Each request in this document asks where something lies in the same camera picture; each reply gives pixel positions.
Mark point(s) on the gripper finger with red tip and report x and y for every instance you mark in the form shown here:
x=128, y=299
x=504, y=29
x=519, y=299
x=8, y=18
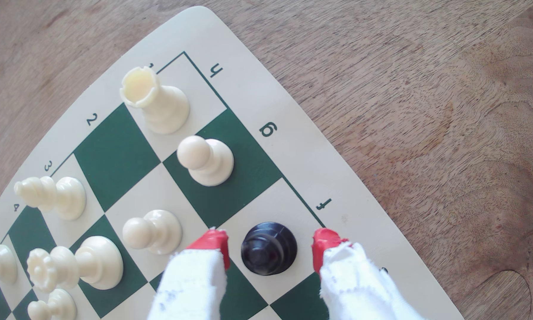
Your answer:
x=191, y=284
x=355, y=289

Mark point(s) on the black chess pawn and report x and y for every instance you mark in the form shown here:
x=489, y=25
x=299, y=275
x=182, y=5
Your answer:
x=268, y=248

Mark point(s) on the white chess pawn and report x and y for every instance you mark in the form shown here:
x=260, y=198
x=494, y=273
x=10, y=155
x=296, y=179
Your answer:
x=206, y=161
x=55, y=306
x=155, y=232

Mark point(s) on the white chess queen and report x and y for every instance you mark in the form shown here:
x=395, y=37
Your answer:
x=93, y=263

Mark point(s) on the green and cream chess mat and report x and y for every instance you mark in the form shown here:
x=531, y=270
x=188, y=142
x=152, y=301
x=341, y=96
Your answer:
x=128, y=151

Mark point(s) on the white chess bishop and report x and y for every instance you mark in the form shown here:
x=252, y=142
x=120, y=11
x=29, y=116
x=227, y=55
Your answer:
x=57, y=198

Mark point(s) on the white chess rook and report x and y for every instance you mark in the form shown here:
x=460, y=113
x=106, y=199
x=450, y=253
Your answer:
x=159, y=104

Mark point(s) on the white chess king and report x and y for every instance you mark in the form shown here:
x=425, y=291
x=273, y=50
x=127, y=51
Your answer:
x=4, y=264

